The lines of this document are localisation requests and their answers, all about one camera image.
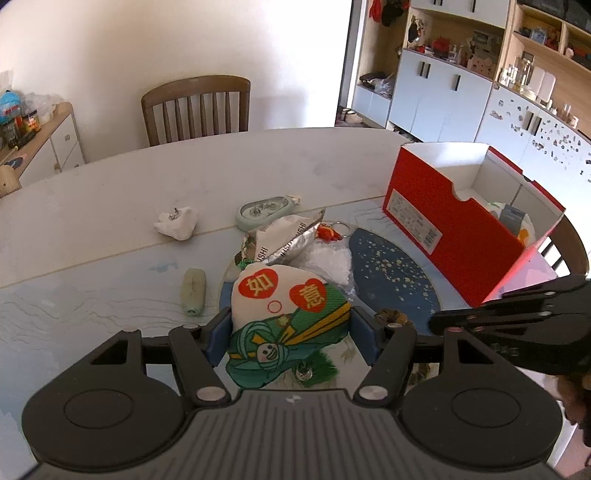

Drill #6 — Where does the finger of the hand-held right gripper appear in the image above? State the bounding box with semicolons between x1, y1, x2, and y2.
481;274;591;311
428;308;571;334

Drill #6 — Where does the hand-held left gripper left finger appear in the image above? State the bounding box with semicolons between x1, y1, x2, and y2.
90;306;234;409

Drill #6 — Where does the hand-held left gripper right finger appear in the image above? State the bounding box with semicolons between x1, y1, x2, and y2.
350;306;491;409

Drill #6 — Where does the embroidered green white pouch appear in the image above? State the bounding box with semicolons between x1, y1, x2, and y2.
224;262;352;392

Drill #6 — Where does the red cardboard shoe box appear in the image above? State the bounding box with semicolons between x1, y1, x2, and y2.
382;142;567;307

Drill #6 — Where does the pale green small bar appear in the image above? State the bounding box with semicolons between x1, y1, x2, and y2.
182;268;207;317

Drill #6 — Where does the wooden slat-back chair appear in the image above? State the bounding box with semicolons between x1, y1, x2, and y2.
539;214;590;278
141;75;251;147

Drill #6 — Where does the blue speckled round mat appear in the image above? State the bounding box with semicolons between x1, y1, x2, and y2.
220;225;441;329

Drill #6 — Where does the blue-grey packet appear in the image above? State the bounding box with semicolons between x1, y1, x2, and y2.
499;204;530;232

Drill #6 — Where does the clear plastic bag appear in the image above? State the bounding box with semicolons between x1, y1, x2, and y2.
291;239;358;301

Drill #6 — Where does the crumpled silver foil wrapper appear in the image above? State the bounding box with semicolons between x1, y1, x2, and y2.
238;209;327;267

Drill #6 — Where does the crumpled white tissue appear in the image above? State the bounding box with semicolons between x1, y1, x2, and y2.
154;206;199;241

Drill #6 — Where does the pale blue patterned table mat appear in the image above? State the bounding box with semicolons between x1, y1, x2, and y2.
0;193;559;476

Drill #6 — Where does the pale green oval case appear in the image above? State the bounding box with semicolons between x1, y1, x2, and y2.
235;194;302;232

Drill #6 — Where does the wood and white sideboard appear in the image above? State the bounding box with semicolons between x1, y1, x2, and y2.
0;102;86;199

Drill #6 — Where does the blue round snack bag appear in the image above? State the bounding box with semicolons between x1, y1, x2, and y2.
0;90;22;121

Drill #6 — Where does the red keychain charm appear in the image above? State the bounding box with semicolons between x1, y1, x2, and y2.
316;220;352;243

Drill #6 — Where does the white and wood wall cabinet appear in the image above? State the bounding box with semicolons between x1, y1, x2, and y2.
350;0;591;197

